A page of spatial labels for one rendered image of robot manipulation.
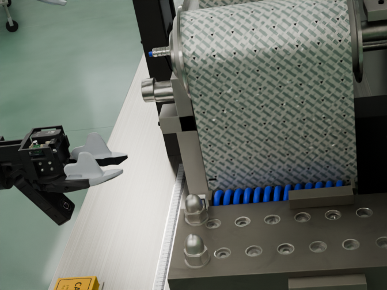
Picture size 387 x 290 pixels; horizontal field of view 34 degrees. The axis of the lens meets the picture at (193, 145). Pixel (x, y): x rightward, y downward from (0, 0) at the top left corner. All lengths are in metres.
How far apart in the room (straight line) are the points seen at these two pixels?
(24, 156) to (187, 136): 0.27
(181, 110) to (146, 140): 0.45
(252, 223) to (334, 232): 0.12
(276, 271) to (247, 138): 0.22
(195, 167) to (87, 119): 2.62
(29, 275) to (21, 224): 0.38
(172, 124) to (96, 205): 0.32
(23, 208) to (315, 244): 2.31
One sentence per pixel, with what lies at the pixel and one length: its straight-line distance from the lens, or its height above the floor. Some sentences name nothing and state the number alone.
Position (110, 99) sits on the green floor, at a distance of 3.87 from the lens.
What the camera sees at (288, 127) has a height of 1.14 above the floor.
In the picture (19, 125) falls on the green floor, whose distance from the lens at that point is 3.88.
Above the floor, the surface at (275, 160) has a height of 1.08.
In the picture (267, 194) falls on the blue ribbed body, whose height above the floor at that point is 1.04.
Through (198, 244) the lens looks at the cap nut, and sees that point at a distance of 0.88.
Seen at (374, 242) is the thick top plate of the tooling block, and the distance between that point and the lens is 0.91.
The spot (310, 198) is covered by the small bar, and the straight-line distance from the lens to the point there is 0.96.
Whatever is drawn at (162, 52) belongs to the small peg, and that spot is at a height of 1.26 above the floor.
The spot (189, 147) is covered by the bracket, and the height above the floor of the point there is 1.07.
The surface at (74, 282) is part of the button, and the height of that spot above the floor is 0.92.
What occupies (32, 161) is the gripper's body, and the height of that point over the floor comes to 1.14.
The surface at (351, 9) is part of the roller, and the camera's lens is 0.93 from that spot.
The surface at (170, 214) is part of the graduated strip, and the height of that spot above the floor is 0.90.
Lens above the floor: 1.62
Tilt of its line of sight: 30 degrees down
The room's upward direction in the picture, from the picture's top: 11 degrees counter-clockwise
